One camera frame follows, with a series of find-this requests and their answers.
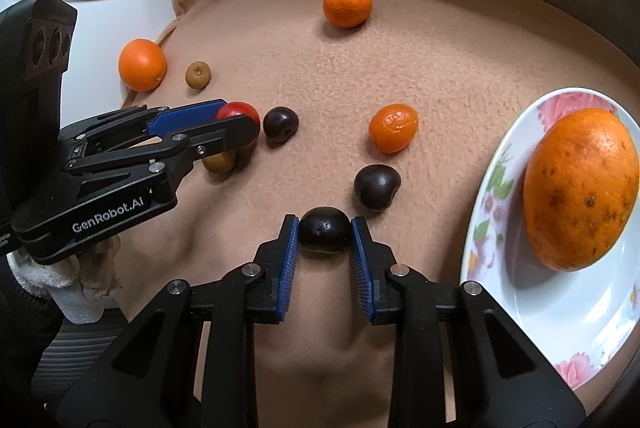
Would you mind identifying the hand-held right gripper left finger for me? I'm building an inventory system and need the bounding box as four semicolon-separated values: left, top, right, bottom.
55;214;301;428

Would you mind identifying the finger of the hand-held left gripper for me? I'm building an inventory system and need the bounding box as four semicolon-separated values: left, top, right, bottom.
64;113;260;184
59;98;229;151

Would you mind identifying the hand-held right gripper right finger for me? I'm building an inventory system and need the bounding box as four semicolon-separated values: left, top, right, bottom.
349;217;587;428

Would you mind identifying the green-brown kiwi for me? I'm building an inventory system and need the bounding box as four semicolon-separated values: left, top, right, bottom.
201;149;237;174

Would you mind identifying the red cherry tomato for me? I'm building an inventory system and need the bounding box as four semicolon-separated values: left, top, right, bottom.
215;101;261;136

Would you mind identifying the small brown longan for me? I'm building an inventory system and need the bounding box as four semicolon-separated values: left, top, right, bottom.
186;61;213;89

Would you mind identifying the dark purple plum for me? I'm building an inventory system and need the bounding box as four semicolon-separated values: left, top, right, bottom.
263;106;300;147
298;207;352;254
353;163;402;211

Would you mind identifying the smooth round orange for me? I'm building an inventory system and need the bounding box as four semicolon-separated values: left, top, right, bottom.
118;38;168;92

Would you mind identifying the small orange kumquat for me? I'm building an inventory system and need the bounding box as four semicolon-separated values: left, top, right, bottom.
368;104;419;154

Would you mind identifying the white floral plate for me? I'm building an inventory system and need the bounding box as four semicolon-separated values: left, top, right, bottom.
459;87;640;391

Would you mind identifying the large orange mango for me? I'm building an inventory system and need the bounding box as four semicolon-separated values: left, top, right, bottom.
523;107;640;272

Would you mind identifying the person's left forearm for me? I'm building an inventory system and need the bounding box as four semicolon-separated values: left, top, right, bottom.
0;258;66;394

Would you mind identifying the person's left hand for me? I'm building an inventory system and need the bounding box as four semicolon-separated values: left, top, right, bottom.
7;235;124;325

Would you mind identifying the grey ribbed cloth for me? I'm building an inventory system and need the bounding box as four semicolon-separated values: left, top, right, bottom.
30;313;132;409

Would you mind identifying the small tangerine with stem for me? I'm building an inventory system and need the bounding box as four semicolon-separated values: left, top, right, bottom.
322;0;374;29

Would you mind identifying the beige fleece blanket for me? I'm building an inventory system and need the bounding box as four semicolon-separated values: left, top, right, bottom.
112;0;640;428

